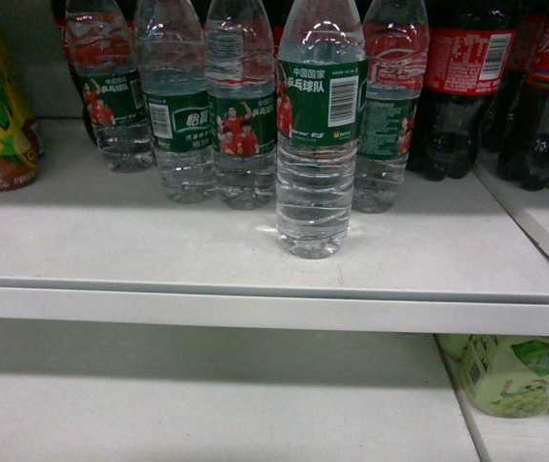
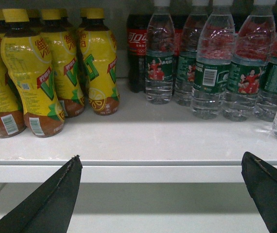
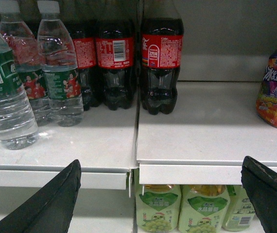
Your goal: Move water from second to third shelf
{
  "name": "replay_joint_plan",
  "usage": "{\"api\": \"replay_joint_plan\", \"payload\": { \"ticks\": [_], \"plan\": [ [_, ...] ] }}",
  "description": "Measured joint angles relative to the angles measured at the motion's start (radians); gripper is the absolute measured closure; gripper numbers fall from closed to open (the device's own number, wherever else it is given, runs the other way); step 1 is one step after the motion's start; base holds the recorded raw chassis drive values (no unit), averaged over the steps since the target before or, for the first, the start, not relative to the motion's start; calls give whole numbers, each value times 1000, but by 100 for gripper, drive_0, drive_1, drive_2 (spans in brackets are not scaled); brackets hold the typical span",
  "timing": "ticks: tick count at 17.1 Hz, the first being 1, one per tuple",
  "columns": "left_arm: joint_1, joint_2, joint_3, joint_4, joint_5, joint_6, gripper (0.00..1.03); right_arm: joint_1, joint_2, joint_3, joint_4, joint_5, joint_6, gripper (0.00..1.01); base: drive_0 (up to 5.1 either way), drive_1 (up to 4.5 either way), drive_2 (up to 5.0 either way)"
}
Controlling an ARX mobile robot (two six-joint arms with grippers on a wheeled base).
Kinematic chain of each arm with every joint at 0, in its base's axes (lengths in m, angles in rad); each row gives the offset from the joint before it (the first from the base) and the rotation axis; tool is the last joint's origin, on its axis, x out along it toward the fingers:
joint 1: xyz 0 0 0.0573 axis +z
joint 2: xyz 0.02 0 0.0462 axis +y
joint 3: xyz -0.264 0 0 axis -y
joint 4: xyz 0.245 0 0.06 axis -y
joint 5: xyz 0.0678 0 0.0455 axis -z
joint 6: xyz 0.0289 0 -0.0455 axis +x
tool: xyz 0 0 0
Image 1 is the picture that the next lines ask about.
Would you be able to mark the clear water bottle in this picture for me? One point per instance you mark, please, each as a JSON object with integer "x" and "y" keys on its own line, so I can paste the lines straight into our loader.
{"x": 321, "y": 85}

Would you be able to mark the white metal shelf board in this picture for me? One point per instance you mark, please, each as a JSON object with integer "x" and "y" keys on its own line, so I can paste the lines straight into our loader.
{"x": 83, "y": 243}

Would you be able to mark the water bottle green label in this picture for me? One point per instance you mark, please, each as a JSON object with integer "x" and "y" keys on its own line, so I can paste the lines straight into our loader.
{"x": 397, "y": 41}
{"x": 171, "y": 58}
{"x": 103, "y": 52}

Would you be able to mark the leftmost water bottle green label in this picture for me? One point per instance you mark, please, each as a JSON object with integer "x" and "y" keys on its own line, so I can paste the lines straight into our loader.
{"x": 103, "y": 52}

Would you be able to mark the white lower shelf board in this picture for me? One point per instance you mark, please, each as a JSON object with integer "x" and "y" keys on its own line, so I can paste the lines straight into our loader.
{"x": 79, "y": 391}

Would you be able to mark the green grape juice bottle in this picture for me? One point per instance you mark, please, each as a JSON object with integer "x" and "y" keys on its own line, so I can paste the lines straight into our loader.
{"x": 506, "y": 376}

